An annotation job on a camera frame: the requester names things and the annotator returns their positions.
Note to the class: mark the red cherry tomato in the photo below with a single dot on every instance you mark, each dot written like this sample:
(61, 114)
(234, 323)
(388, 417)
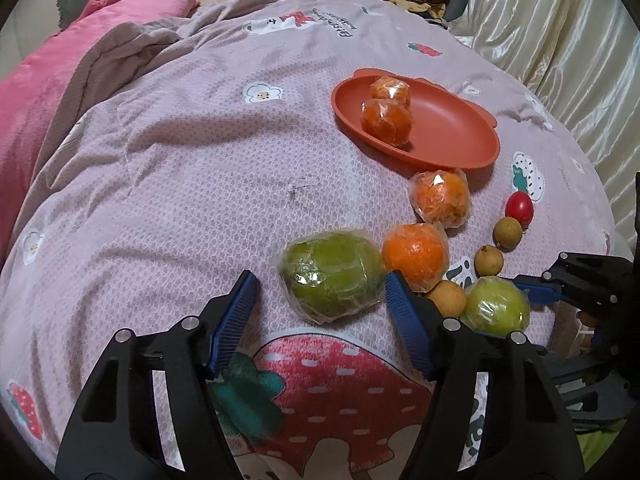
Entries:
(520, 205)

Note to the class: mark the brown longan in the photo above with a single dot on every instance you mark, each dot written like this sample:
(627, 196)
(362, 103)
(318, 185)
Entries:
(507, 232)
(447, 299)
(488, 260)

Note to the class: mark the large green fruit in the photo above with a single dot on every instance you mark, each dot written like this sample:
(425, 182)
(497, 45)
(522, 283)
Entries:
(327, 275)

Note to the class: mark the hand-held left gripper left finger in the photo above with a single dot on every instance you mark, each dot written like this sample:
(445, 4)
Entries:
(235, 320)

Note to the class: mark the green patterned clothing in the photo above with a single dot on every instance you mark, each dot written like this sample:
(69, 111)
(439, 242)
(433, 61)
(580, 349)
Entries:
(600, 447)

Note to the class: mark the cream satin curtain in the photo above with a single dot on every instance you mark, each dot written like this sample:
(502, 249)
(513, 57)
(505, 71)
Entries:
(550, 35)

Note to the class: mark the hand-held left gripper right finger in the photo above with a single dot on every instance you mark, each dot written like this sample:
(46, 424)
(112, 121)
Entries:
(405, 310)

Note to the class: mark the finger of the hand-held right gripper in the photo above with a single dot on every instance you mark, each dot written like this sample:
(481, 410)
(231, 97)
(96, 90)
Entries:
(535, 291)
(575, 375)

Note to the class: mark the plastic-wrapped orange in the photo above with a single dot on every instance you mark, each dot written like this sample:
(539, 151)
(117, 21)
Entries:
(386, 122)
(390, 91)
(415, 255)
(440, 197)

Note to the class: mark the small green fruit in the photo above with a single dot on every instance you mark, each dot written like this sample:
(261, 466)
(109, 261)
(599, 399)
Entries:
(495, 307)

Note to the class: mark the pink strawberry-print quilt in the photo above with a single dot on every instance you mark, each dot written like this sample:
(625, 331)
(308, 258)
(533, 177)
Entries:
(175, 160)

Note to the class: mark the pink fleece blanket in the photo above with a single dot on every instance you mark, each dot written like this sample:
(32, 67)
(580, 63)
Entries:
(40, 110)

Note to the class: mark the orange bear-shaped bowl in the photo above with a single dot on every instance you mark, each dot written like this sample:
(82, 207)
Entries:
(450, 125)

